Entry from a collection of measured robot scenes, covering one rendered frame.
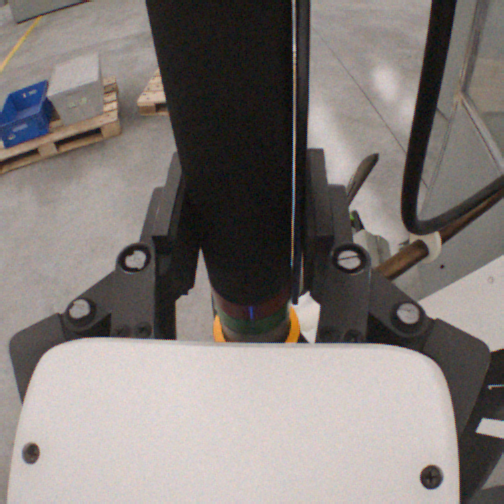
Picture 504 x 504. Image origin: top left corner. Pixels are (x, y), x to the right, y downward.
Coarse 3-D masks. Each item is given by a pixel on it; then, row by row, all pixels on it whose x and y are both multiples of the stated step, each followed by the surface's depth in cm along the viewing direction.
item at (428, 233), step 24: (432, 0) 12; (456, 0) 11; (432, 24) 12; (432, 48) 13; (432, 72) 14; (432, 96) 15; (432, 120) 16; (408, 144) 17; (408, 168) 18; (408, 192) 19; (480, 192) 27; (408, 216) 21; (456, 216) 26; (432, 240) 26
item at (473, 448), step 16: (496, 352) 38; (496, 368) 35; (480, 400) 33; (496, 400) 32; (480, 416) 31; (496, 416) 30; (464, 432) 31; (464, 448) 29; (480, 448) 28; (496, 448) 27; (464, 464) 28; (480, 464) 27; (496, 464) 26; (464, 480) 27; (480, 480) 26; (464, 496) 25
